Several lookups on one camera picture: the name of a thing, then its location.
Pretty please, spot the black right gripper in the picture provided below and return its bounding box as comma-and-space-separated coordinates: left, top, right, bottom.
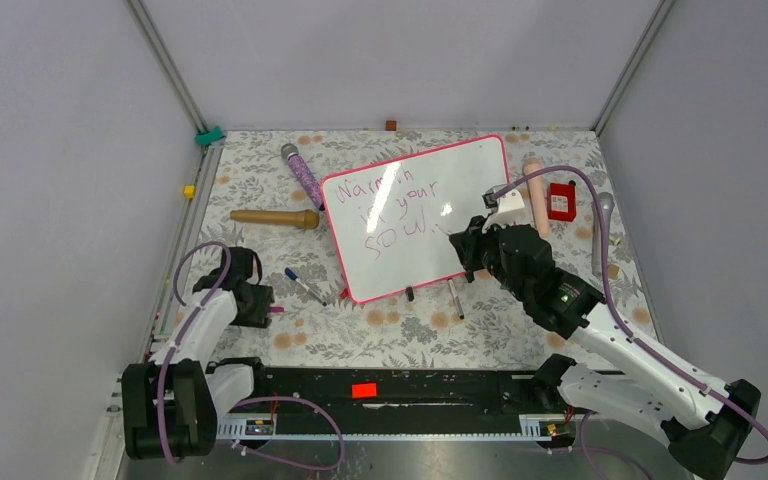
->
450, 212, 529, 301

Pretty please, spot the pink framed whiteboard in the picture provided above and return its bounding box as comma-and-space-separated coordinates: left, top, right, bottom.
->
320, 134, 510, 304

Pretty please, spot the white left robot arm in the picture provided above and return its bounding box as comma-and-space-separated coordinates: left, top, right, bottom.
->
121, 245, 274, 465

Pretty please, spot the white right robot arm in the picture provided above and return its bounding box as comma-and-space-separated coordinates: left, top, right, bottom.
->
449, 216, 761, 479

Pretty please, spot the blue capped marker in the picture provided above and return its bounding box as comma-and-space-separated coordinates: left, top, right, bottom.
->
284, 268, 328, 306

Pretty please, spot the red box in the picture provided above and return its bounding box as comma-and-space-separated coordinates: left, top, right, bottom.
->
547, 182, 577, 222

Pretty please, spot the small wooden cube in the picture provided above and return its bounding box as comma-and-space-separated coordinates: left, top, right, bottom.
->
607, 264, 621, 280

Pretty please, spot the brown wooden toy microphone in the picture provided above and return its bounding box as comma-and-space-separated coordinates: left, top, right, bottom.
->
229, 209, 320, 230

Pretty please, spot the silver toy microphone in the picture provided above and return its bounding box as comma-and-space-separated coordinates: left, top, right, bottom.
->
591, 192, 615, 277

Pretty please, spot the floral patterned table mat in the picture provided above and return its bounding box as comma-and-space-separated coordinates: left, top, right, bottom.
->
181, 130, 606, 370

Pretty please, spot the yellow cube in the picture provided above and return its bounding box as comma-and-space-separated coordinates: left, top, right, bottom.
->
183, 185, 196, 200

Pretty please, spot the purple patterned toy microphone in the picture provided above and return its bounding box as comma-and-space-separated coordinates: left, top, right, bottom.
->
281, 143, 325, 211

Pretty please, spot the teal block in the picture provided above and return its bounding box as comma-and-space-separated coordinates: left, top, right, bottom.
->
195, 126, 225, 147

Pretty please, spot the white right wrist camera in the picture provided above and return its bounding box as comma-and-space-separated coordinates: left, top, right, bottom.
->
481, 187, 525, 233

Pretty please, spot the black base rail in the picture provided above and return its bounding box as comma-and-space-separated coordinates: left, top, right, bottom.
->
226, 368, 573, 439

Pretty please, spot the red label on rail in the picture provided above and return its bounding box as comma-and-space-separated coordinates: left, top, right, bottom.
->
350, 382, 378, 399

